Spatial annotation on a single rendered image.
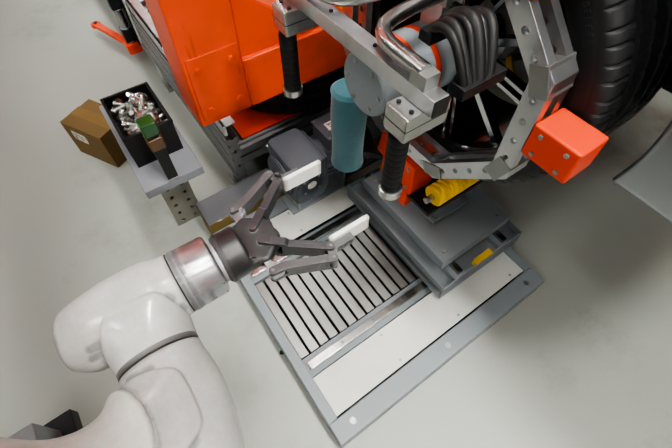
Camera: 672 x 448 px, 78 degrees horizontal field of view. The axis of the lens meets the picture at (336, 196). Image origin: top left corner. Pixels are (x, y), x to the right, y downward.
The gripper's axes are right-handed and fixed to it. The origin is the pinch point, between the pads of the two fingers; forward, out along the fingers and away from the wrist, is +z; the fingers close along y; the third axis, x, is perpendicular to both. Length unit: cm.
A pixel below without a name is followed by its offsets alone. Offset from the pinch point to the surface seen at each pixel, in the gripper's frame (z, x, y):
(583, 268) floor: 90, -83, 27
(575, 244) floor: 96, -83, 20
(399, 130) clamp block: 10.6, 9.4, 1.1
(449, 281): 39, -68, 7
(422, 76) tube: 13.8, 17.4, 0.6
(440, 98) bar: 14.9, 15.1, 3.6
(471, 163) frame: 32.7, -11.8, 1.9
